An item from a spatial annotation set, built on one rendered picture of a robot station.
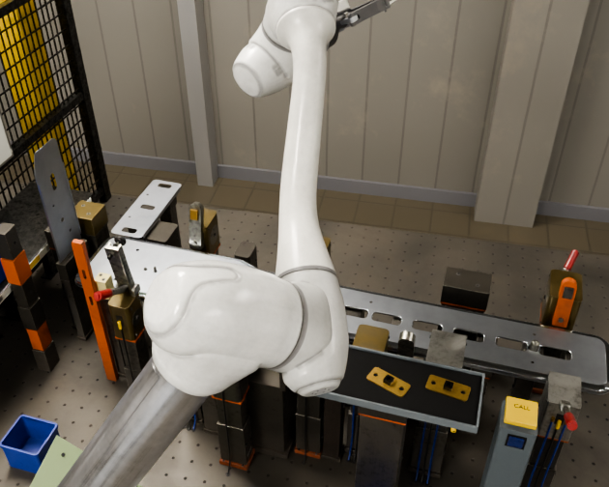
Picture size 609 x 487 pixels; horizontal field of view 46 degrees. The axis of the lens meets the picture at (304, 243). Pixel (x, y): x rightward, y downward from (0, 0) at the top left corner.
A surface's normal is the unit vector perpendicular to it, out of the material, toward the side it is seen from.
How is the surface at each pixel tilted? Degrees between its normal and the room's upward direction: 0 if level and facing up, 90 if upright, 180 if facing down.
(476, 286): 0
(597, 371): 0
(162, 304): 47
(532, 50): 90
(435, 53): 90
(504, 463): 90
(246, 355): 97
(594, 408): 0
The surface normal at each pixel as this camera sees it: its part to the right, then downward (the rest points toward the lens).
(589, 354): 0.00, -0.78
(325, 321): 0.79, -0.32
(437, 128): -0.21, 0.61
